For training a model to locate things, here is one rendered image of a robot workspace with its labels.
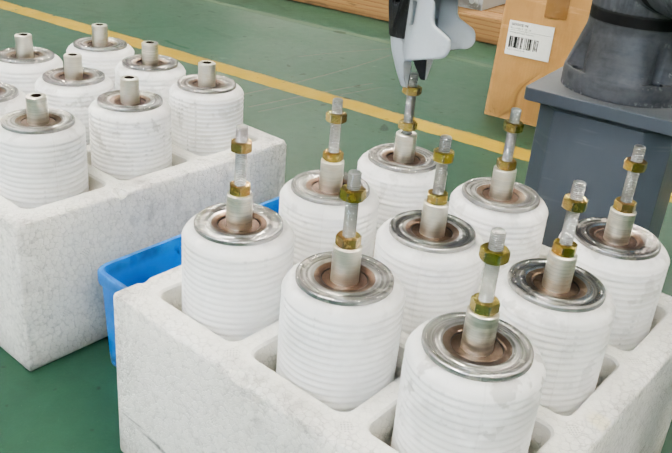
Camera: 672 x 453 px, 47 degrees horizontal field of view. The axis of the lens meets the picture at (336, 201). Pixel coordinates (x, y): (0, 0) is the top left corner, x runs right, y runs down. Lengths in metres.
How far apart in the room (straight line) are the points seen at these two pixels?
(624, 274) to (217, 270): 0.34
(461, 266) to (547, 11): 1.16
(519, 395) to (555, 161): 0.52
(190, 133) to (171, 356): 0.41
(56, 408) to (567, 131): 0.66
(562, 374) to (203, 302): 0.29
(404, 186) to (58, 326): 0.41
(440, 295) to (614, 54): 0.42
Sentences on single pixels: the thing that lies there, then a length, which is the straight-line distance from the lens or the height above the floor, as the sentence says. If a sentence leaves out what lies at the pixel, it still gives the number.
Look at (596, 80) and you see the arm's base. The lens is 0.97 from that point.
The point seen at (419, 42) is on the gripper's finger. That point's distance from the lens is 0.76.
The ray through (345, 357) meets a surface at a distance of 0.58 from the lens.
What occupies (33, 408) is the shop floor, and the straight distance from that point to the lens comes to 0.89.
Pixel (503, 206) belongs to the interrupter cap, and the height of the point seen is 0.25.
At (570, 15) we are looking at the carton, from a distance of 1.75.
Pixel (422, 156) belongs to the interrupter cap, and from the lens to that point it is 0.84.
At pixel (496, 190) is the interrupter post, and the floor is 0.26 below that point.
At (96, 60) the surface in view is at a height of 0.24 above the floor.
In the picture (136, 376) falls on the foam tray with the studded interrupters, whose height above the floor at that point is 0.11.
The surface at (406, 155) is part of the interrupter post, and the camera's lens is 0.82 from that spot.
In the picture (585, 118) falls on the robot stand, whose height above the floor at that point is 0.28.
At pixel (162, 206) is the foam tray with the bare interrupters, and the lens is 0.94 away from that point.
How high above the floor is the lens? 0.56
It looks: 25 degrees down
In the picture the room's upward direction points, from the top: 5 degrees clockwise
